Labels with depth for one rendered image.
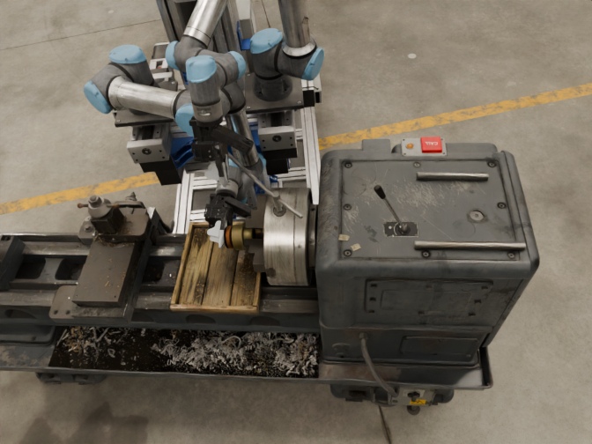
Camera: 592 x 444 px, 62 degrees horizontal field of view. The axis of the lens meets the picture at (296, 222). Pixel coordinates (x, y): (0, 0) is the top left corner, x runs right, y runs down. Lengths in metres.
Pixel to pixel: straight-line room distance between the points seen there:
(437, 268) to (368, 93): 2.50
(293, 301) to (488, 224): 0.69
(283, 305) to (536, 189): 2.00
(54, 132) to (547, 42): 3.74
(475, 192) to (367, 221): 0.32
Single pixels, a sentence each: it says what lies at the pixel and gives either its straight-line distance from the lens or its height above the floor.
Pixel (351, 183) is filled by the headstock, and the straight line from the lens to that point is 1.47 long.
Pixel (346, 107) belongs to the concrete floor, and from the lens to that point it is 3.59.
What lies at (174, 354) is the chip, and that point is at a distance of 2.03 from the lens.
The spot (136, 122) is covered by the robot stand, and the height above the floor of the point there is 1.16.
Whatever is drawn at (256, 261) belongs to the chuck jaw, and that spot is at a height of 1.12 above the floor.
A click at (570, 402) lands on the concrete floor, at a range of 2.68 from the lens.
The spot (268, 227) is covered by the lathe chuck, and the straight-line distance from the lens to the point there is 1.43.
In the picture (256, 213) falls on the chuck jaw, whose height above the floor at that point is 1.15.
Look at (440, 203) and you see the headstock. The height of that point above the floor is 1.25.
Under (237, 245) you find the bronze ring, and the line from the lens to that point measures 1.58.
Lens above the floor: 2.39
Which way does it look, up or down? 54 degrees down
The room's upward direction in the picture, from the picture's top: 8 degrees counter-clockwise
